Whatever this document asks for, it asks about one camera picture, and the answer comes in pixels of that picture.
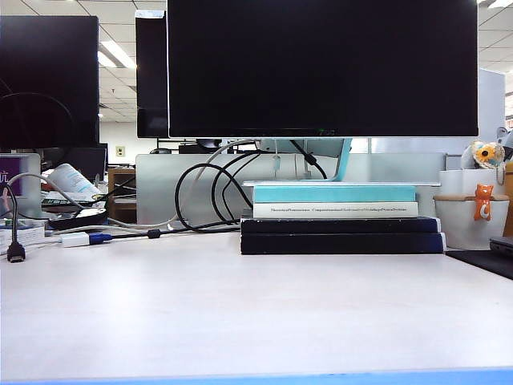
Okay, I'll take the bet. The teal book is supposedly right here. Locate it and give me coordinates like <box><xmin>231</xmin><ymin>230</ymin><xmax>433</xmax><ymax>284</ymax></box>
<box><xmin>252</xmin><ymin>185</ymin><xmax>418</xmax><ymax>204</ymax></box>

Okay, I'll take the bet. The white book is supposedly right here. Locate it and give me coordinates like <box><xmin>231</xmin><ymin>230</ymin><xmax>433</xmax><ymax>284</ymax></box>
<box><xmin>252</xmin><ymin>201</ymin><xmax>419</xmax><ymax>220</ymax></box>

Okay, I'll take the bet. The silver teal monitor stand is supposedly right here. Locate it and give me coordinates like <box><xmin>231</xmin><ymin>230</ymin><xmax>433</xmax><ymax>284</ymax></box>
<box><xmin>242</xmin><ymin>138</ymin><xmax>442</xmax><ymax>188</ymax></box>

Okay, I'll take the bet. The dark navy book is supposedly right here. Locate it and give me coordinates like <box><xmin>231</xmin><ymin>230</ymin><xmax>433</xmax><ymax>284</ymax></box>
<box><xmin>240</xmin><ymin>216</ymin><xmax>442</xmax><ymax>236</ymax></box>
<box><xmin>240</xmin><ymin>232</ymin><xmax>446</xmax><ymax>256</ymax></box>

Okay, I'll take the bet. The wooden shelf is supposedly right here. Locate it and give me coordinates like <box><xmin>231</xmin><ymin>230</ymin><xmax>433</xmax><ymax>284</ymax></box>
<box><xmin>107</xmin><ymin>167</ymin><xmax>138</xmax><ymax>225</ymax></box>

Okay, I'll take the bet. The large black computer monitor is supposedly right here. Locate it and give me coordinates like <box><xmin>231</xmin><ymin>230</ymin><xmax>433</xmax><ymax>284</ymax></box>
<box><xmin>167</xmin><ymin>0</ymin><xmax>480</xmax><ymax>140</ymax></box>

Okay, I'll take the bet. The black rear monitor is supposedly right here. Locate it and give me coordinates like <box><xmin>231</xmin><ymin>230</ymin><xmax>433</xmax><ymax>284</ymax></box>
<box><xmin>135</xmin><ymin>10</ymin><xmax>170</xmax><ymax>140</ymax></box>

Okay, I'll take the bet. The dark background monitor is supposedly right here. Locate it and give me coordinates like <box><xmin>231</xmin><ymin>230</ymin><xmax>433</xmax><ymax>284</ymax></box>
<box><xmin>42</xmin><ymin>143</ymin><xmax>109</xmax><ymax>182</ymax></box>

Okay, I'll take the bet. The black round dish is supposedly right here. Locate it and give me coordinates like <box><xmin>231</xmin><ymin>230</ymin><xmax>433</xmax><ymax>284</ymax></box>
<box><xmin>46</xmin><ymin>208</ymin><xmax>109</xmax><ymax>231</ymax></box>

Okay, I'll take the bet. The rolled white teal paper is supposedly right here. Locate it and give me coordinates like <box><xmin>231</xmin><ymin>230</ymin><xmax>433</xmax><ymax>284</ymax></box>
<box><xmin>49</xmin><ymin>162</ymin><xmax>103</xmax><ymax>198</ymax></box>

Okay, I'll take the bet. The white VGA adapter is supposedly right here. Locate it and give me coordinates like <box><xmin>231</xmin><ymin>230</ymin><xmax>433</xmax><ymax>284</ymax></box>
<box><xmin>0</xmin><ymin>231</ymin><xmax>91</xmax><ymax>258</ymax></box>

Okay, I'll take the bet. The stack of magazines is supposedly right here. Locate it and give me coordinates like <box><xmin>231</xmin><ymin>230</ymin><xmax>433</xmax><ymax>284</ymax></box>
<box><xmin>39</xmin><ymin>191</ymin><xmax>107</xmax><ymax>210</ymax></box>

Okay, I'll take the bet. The ceiling light panel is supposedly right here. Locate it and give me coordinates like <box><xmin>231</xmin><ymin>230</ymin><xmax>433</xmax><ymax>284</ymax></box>
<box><xmin>97</xmin><ymin>39</ymin><xmax>138</xmax><ymax>70</ymax></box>

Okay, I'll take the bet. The white cup wooden rim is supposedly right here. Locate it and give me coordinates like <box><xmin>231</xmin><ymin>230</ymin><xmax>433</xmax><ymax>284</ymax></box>
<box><xmin>432</xmin><ymin>194</ymin><xmax>510</xmax><ymax>251</ymax></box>

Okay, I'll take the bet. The orange cat figurine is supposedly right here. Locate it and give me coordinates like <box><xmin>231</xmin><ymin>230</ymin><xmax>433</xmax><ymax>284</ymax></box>
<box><xmin>474</xmin><ymin>183</ymin><xmax>495</xmax><ymax>222</ymax></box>

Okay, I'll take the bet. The silver display purple screen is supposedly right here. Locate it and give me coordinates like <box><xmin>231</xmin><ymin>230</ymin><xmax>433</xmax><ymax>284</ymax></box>
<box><xmin>0</xmin><ymin>152</ymin><xmax>42</xmax><ymax>220</ymax></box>

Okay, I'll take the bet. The plush toy with sunflower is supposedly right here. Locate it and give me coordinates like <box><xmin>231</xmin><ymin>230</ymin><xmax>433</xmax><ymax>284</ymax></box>
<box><xmin>460</xmin><ymin>140</ymin><xmax>507</xmax><ymax>185</ymax></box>

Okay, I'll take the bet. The black side monitor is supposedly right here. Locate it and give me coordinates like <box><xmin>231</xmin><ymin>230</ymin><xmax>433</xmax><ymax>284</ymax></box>
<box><xmin>0</xmin><ymin>14</ymin><xmax>100</xmax><ymax>150</ymax></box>

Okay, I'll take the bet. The black mouse pad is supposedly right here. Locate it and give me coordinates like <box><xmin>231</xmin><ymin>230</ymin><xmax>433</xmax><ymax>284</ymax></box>
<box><xmin>445</xmin><ymin>249</ymin><xmax>513</xmax><ymax>282</ymax></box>

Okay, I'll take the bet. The white partition panel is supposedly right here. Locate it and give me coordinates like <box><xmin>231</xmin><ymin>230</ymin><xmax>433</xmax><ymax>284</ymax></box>
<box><xmin>478</xmin><ymin>67</ymin><xmax>507</xmax><ymax>140</ymax></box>

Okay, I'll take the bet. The dark gray laptop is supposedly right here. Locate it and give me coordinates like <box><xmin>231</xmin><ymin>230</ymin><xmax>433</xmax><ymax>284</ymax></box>
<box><xmin>488</xmin><ymin>235</ymin><xmax>513</xmax><ymax>258</ymax></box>

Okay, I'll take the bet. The brown cardboard box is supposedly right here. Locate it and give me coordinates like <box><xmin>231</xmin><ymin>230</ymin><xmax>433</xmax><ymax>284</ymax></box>
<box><xmin>503</xmin><ymin>160</ymin><xmax>513</xmax><ymax>238</ymax></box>

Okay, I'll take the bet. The gray blue plush toy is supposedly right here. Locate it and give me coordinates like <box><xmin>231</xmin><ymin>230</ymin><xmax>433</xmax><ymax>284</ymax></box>
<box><xmin>495</xmin><ymin>125</ymin><xmax>513</xmax><ymax>162</ymax></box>

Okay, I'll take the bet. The black monitor cable with ferrite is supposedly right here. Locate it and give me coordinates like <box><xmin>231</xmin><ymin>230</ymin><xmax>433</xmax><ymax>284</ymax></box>
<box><xmin>289</xmin><ymin>139</ymin><xmax>329</xmax><ymax>180</ymax></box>

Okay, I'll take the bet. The looped black power cable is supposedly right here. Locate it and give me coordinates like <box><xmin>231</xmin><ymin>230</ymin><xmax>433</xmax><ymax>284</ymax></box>
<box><xmin>174</xmin><ymin>150</ymin><xmax>264</xmax><ymax>234</ymax></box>

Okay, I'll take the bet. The black VGA cable blue plug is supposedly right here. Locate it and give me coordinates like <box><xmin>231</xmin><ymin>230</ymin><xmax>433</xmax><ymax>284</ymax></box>
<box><xmin>87</xmin><ymin>222</ymin><xmax>244</xmax><ymax>245</ymax></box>

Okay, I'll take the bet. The arched gray cable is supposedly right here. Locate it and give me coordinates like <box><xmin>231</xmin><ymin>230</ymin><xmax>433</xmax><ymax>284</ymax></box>
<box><xmin>6</xmin><ymin>172</ymin><xmax>87</xmax><ymax>211</ymax></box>

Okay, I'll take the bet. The black HDMI cable plug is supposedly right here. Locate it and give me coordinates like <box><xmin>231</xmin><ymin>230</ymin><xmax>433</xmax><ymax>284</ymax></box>
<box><xmin>0</xmin><ymin>183</ymin><xmax>27</xmax><ymax>265</ymax></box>

